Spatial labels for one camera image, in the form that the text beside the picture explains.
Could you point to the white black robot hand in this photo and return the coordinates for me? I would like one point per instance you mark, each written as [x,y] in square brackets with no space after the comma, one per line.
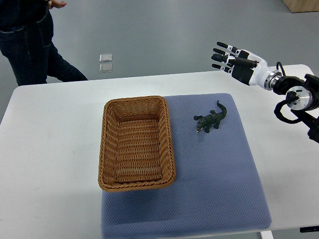
[245,66]

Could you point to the dark green toy crocodile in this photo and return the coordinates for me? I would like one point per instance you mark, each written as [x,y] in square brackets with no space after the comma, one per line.
[211,120]

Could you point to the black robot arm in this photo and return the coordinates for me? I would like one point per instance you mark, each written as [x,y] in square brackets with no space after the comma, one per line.
[301,97]

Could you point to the brown wicker basket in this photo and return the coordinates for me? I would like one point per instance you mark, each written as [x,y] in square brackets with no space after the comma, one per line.
[136,150]

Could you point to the wooden furniture corner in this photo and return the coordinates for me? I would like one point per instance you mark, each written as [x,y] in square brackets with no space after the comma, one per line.
[298,6]

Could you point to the blue textured mat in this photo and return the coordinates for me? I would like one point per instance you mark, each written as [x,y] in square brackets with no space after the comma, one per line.
[217,188]

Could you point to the upper silver floor plate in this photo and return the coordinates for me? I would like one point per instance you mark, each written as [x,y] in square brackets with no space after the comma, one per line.
[105,57]

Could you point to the silver floor plate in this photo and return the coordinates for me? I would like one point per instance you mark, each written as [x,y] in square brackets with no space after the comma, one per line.
[105,57]
[106,68]

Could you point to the lower silver floor plate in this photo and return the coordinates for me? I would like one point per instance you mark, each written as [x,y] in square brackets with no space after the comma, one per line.
[106,68]

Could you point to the black table control panel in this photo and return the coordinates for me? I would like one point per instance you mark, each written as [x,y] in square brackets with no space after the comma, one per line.
[309,229]

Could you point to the person in dark jeans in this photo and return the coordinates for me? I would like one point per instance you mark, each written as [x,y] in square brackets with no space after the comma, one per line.
[26,33]

